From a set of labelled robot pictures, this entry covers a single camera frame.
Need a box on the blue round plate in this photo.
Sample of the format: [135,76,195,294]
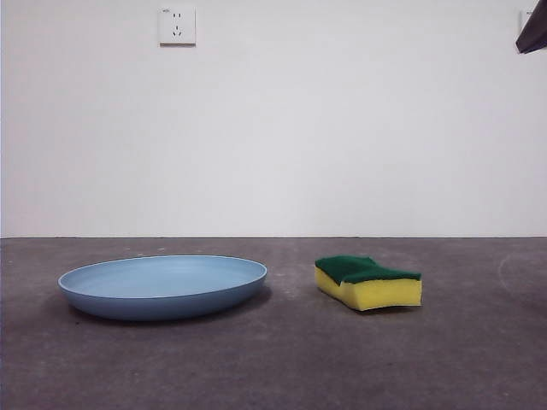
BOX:
[57,255,268,322]

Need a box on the yellow sponge with green pad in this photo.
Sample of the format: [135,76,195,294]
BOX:
[315,255,424,313]

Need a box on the white wall socket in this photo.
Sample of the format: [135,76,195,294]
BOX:
[519,9,536,44]
[158,5,197,47]

